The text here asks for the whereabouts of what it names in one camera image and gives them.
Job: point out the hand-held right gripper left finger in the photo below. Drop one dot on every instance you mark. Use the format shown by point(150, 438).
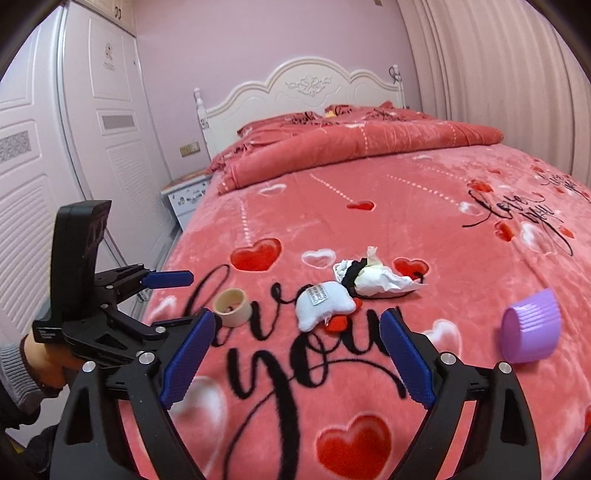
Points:
point(189, 355)

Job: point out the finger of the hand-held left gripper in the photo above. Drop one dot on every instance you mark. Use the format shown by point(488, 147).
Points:
point(138, 325)
point(168, 279)

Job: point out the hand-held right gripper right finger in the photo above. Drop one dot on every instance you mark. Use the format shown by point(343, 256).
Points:
point(406, 360)

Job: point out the beige tape roll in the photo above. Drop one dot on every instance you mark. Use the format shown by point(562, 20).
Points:
point(240, 311)

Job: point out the white plush toy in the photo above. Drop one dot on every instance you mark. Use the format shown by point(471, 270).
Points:
point(318, 304)

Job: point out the purple ribbed cup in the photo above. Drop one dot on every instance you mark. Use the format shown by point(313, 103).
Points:
point(533, 325)

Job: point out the person's left forearm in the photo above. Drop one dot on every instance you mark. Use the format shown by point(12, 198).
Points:
point(18, 383)

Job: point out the person's left hand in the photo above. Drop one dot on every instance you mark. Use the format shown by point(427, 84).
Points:
point(46, 357)

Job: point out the white nightstand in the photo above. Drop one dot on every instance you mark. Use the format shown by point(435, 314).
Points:
point(187, 205)

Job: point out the white wardrobe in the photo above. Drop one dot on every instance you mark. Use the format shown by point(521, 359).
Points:
point(92, 129)

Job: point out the bed with pink heart blanket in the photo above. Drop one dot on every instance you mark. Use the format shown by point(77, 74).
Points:
point(369, 207)

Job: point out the pink printed pillows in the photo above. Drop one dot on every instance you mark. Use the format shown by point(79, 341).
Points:
point(286, 122)

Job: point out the folded pink quilt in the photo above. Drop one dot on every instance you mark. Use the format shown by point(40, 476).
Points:
point(346, 147)

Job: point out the white carved headboard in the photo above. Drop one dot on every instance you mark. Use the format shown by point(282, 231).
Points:
point(295, 87)

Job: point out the pink pleated curtain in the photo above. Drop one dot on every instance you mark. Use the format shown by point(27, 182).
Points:
point(498, 78)

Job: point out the gold wall outlet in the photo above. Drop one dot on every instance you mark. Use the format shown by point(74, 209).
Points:
point(190, 149)

